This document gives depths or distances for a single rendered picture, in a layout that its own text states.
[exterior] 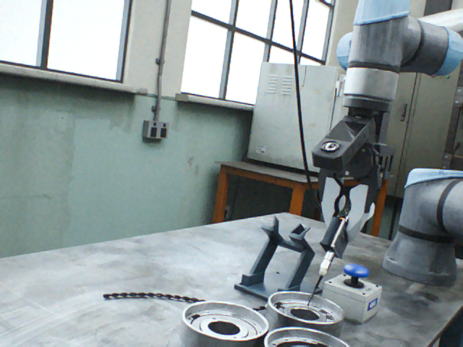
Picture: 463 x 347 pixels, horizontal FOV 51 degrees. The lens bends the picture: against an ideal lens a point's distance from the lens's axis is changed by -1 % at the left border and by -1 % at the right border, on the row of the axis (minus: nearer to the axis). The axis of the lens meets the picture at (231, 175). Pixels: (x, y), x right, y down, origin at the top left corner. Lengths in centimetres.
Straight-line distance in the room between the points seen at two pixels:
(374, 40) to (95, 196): 190
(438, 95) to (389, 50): 370
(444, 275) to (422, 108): 344
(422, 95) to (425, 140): 39
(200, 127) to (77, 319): 231
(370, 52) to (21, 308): 59
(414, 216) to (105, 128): 168
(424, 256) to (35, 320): 74
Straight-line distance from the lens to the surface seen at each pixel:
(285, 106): 300
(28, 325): 65
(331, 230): 74
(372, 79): 73
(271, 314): 67
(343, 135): 70
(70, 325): 65
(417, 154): 444
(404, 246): 108
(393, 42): 74
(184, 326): 59
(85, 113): 233
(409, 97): 450
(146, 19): 257
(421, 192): 106
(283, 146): 299
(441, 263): 109
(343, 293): 78
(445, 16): 104
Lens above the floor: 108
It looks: 7 degrees down
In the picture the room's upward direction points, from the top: 8 degrees clockwise
